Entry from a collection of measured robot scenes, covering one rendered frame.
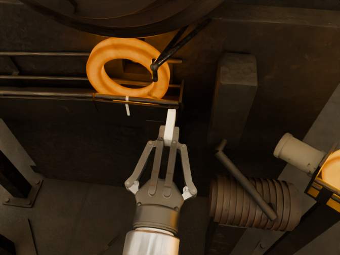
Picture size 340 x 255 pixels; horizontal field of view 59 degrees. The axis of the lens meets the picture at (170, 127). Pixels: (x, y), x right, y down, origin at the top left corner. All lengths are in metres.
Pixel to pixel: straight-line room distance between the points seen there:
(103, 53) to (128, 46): 0.06
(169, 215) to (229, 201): 0.30
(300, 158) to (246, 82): 0.19
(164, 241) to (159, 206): 0.05
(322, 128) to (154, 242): 1.34
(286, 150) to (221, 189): 0.19
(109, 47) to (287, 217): 0.57
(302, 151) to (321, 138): 0.98
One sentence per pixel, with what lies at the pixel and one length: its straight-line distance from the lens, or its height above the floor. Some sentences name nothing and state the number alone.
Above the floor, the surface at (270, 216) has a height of 0.56.
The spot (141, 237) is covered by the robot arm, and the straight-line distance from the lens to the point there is 0.47.
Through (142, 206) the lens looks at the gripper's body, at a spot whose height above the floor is 0.76.
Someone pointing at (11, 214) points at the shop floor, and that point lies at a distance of 1.46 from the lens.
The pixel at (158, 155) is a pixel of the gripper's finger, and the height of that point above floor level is 0.75.
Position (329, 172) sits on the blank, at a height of 0.69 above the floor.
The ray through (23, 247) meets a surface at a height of 0.01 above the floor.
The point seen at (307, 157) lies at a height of 0.69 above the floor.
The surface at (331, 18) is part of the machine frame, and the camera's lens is 0.70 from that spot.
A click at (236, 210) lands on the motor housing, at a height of 0.51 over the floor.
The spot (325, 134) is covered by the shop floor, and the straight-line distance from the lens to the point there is 1.68.
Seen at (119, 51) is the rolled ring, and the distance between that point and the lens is 0.62.
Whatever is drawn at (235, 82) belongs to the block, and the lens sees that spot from 0.61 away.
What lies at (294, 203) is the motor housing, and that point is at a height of 0.53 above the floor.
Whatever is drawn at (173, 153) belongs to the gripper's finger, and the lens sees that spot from 0.55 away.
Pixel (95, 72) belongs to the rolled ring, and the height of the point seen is 0.76.
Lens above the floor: 1.22
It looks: 54 degrees down
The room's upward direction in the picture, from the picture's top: straight up
